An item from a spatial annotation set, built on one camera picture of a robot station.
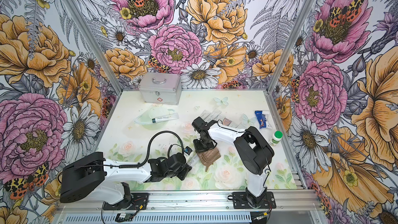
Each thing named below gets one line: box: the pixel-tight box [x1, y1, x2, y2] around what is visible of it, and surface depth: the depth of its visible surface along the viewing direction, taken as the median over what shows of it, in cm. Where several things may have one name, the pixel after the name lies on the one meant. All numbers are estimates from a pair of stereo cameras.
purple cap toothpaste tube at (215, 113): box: [210, 108, 222, 120], surface depth 110 cm
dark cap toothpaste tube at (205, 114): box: [200, 109, 211, 120], surface depth 111 cm
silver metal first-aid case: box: [137, 72, 182, 106], surface depth 110 cm
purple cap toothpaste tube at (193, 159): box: [187, 152, 199, 167], surface depth 87 cm
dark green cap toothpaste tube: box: [151, 113, 180, 123], surface depth 107 cm
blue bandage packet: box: [254, 110, 267, 130], surface depth 104 cm
